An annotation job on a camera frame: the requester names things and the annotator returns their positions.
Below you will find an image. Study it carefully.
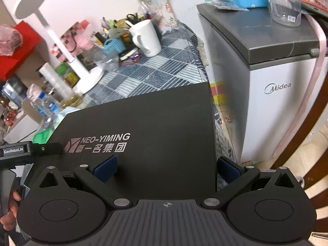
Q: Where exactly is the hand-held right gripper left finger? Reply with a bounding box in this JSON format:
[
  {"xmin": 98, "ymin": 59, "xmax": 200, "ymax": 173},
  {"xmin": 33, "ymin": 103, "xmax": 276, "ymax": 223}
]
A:
[{"xmin": 33, "ymin": 156, "xmax": 134, "ymax": 209}]

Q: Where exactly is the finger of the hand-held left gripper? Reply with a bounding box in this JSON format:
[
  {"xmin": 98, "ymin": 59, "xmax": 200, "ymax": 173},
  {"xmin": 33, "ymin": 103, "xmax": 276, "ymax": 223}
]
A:
[{"xmin": 31, "ymin": 142, "xmax": 63, "ymax": 157}]

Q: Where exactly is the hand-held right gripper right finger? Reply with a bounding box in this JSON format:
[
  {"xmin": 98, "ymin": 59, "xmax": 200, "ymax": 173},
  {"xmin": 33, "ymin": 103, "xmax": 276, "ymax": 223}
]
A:
[{"xmin": 201, "ymin": 156, "xmax": 301, "ymax": 208}]

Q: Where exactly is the person's left hand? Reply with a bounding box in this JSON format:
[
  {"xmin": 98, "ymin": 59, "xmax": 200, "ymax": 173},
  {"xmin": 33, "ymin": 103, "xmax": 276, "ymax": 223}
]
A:
[{"xmin": 0, "ymin": 190, "xmax": 22, "ymax": 233}]

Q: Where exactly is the green packet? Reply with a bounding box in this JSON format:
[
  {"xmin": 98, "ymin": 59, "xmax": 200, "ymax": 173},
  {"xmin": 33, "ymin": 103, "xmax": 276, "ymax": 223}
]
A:
[{"xmin": 34, "ymin": 129, "xmax": 53, "ymax": 144}]

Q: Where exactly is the large blue label water bottle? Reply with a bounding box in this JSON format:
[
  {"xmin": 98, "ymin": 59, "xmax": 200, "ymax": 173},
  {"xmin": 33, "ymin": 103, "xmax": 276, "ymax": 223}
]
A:
[{"xmin": 27, "ymin": 84, "xmax": 62, "ymax": 120}]

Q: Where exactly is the clear box of gold chocolates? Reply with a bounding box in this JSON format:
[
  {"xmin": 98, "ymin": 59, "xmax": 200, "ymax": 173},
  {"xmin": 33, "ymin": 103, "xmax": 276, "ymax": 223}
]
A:
[{"xmin": 60, "ymin": 95, "xmax": 84, "ymax": 108}]

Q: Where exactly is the brown wooden chair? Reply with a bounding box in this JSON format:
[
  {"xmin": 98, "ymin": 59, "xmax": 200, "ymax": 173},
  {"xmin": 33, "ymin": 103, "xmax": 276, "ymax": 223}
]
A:
[{"xmin": 270, "ymin": 100, "xmax": 328, "ymax": 239}]

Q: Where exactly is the white plastic bag roll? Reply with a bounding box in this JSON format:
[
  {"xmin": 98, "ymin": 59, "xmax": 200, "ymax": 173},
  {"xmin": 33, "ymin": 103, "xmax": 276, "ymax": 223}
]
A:
[{"xmin": 38, "ymin": 63, "xmax": 73, "ymax": 100}]

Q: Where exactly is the white desk lamp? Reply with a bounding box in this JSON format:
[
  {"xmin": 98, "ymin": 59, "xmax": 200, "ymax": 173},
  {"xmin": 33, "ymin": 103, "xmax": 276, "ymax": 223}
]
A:
[{"xmin": 13, "ymin": 0, "xmax": 105, "ymax": 94}]

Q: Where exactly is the red paper bag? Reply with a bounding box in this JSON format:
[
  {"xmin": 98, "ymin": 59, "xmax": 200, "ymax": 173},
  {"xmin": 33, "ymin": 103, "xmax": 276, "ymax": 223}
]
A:
[{"xmin": 0, "ymin": 20, "xmax": 43, "ymax": 81}]

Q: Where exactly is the glass bowl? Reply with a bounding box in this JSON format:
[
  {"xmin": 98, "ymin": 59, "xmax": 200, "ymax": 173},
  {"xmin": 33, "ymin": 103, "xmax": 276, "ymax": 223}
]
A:
[{"xmin": 95, "ymin": 51, "xmax": 120, "ymax": 72}]

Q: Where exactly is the white freezer with grey top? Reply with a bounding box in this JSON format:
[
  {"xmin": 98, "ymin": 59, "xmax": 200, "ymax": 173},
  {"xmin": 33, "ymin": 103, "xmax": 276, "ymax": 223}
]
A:
[{"xmin": 197, "ymin": 2, "xmax": 328, "ymax": 163}]

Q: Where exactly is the clear plastic bag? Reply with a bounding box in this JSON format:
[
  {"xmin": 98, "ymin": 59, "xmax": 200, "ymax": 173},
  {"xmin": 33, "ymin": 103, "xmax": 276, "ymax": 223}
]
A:
[{"xmin": 0, "ymin": 24, "xmax": 22, "ymax": 57}]

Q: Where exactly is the pink checked bag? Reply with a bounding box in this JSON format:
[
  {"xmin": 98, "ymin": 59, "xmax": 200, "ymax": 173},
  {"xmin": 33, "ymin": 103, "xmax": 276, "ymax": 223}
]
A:
[{"xmin": 50, "ymin": 22, "xmax": 95, "ymax": 62}]

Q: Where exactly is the blue pen holder basket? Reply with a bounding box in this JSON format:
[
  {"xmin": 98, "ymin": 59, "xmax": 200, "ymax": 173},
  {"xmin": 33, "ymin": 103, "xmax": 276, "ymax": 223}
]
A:
[{"xmin": 103, "ymin": 38, "xmax": 126, "ymax": 57}]

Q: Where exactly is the white mug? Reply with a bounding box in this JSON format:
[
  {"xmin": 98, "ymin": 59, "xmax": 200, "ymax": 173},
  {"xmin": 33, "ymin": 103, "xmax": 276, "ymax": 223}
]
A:
[{"xmin": 128, "ymin": 19, "xmax": 162, "ymax": 57}]

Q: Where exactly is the floral vase with red flowers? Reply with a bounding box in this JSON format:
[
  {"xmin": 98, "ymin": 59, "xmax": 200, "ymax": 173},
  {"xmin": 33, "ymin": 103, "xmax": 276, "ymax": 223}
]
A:
[{"xmin": 127, "ymin": 0, "xmax": 178, "ymax": 34}]

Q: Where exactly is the clear jug with white lid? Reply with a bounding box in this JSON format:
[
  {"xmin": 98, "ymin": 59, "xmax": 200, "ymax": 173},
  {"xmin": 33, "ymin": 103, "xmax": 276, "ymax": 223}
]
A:
[{"xmin": 268, "ymin": 0, "xmax": 301, "ymax": 27}]

